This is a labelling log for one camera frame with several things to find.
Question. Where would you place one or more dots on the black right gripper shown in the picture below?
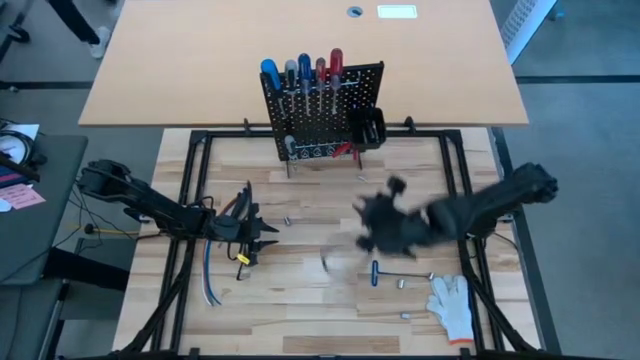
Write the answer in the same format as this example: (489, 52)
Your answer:
(395, 225)

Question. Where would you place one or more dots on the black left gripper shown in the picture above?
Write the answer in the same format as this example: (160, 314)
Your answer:
(235, 227)

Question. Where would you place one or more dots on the clear black-framed safety glasses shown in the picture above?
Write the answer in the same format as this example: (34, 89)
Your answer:
(340, 257)

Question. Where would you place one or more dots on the white work glove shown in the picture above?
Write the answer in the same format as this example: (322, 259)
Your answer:
(452, 305)

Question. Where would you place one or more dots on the large red transparent screwdriver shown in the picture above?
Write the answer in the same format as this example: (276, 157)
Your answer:
(336, 62)

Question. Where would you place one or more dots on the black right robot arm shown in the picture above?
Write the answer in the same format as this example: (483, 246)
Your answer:
(490, 200)

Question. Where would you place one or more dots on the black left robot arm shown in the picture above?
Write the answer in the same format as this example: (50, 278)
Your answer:
(150, 202)

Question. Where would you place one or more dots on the yellow tape tag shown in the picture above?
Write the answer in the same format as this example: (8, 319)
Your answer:
(243, 259)

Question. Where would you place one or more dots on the black plastic pegboard bin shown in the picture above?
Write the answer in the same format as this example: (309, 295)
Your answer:
(352, 120)

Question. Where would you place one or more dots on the black metal pegboard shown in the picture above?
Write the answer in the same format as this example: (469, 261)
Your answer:
(350, 92)

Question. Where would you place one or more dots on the black flat panel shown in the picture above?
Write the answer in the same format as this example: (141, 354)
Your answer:
(85, 270)

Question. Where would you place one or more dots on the large tan desk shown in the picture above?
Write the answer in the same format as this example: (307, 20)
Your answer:
(200, 60)

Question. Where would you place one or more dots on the white rectangular desk plate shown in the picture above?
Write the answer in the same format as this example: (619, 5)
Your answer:
(396, 11)

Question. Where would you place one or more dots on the dark grey side desk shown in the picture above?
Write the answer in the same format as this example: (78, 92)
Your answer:
(45, 235)

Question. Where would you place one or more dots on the pink paper note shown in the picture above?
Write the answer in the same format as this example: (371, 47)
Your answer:
(22, 197)

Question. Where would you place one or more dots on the grey low surface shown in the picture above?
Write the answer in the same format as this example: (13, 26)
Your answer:
(25, 320)

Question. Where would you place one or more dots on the white perforated panel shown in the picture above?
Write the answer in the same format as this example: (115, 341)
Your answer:
(525, 22)

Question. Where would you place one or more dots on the blue flat item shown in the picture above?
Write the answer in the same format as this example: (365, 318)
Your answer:
(10, 179)

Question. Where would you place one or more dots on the white paper sheet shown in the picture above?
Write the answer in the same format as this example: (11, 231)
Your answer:
(25, 131)

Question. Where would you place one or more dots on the person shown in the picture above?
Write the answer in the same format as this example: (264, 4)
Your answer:
(75, 20)

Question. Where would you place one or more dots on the black frame clamp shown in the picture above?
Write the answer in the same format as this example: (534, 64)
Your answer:
(245, 127)
(409, 124)

